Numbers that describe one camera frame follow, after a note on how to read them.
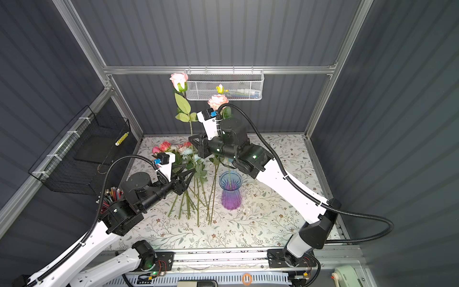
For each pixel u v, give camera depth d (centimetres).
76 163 72
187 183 59
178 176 58
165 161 53
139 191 47
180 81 53
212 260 75
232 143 48
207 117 52
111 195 78
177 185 56
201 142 55
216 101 62
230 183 79
